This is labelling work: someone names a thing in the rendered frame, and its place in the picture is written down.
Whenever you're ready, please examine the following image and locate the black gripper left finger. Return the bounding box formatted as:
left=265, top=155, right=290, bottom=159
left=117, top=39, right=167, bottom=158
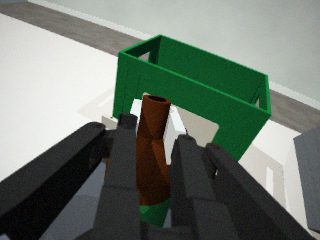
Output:
left=0, top=99, right=142, bottom=240

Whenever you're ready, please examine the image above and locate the brown bottle with green base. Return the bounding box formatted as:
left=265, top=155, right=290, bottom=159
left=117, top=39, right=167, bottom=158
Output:
left=136, top=95, right=171, bottom=227

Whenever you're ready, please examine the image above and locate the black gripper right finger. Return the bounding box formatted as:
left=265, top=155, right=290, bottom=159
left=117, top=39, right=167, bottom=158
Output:
left=163, top=106, right=317, bottom=240

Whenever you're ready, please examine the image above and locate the green crate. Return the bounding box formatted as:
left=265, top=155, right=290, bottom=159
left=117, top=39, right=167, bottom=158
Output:
left=112, top=34, right=272, bottom=162

